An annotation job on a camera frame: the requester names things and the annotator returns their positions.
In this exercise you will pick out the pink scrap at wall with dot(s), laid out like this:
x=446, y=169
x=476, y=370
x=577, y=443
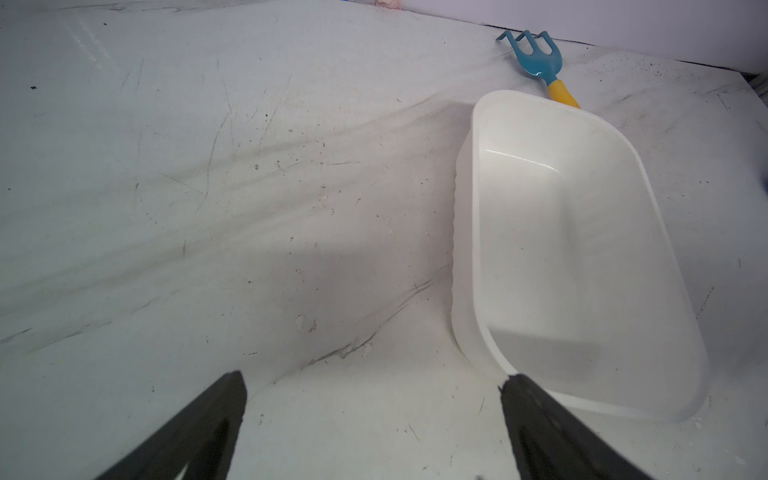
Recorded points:
x=390, y=4

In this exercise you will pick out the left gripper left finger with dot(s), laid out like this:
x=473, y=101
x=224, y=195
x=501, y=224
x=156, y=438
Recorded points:
x=197, y=443

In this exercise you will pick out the white plastic storage box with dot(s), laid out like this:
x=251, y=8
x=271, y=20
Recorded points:
x=563, y=270

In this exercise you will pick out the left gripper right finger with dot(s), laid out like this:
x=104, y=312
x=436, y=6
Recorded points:
x=549, y=442

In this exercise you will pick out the blue toy rake yellow handle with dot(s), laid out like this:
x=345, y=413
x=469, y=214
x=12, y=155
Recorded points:
x=539, y=56

